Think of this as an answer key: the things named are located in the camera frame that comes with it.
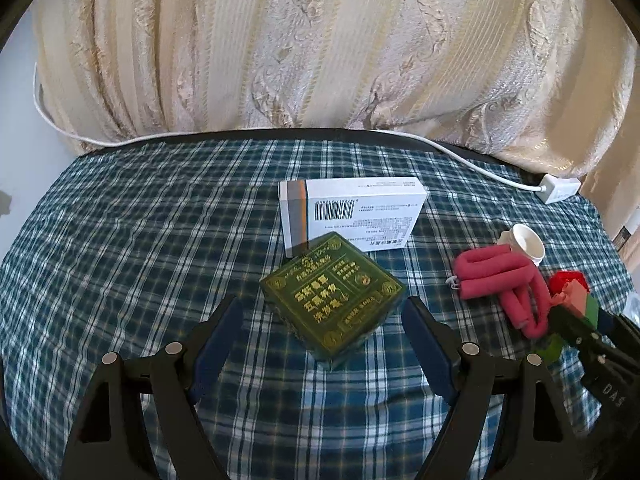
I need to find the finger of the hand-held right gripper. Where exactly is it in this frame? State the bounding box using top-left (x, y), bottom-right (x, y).
top-left (547, 305), bottom-right (619, 369)
top-left (596, 309), bottom-right (640, 349)

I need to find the green toy block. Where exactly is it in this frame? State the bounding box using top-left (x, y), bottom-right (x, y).
top-left (536, 335), bottom-right (564, 364)
top-left (582, 295), bottom-right (602, 326)

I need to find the green square box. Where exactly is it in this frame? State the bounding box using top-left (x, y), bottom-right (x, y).
top-left (259, 232), bottom-right (406, 372)

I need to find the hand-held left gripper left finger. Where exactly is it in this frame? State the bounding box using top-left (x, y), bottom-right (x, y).
top-left (62, 294), bottom-right (246, 480)

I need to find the white power cable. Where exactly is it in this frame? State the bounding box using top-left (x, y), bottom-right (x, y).
top-left (33, 62), bottom-right (546, 193)

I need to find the pink foam roller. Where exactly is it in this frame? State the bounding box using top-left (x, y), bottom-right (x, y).
top-left (452, 246), bottom-right (553, 339)

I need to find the white plastic cap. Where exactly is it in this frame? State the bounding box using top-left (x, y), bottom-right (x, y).
top-left (497, 224), bottom-right (545, 267)

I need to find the blue plaid blanket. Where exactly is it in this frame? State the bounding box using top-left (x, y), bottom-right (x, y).
top-left (0, 137), bottom-right (636, 480)

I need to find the white power strip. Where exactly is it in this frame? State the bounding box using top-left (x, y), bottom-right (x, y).
top-left (540, 175), bottom-right (581, 205)

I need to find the white medicine box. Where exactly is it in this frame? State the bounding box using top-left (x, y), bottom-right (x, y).
top-left (278, 176), bottom-right (430, 259)

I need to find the red toy block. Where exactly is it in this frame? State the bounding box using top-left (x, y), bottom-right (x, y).
top-left (548, 270), bottom-right (590, 306)

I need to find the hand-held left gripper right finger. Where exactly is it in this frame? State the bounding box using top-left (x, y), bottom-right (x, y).
top-left (400, 295), bottom-right (596, 480)

